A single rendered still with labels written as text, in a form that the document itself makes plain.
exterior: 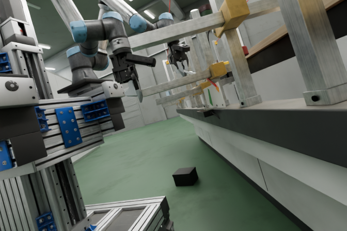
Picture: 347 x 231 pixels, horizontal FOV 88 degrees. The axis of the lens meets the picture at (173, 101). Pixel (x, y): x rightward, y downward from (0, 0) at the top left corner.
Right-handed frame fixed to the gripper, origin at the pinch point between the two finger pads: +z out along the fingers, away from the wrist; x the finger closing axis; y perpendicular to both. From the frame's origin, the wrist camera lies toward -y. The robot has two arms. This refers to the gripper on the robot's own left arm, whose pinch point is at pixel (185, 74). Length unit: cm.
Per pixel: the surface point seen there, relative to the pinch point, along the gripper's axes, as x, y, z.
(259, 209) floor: -25, 6, 91
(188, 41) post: -7.6, -0.9, -17.4
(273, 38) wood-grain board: -11.3, -45.3, 3.0
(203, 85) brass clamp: -4.3, -7.4, 9.2
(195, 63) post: -7.7, -1.0, -4.4
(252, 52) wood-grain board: -16.4, -31.1, 2.8
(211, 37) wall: -724, 827, -338
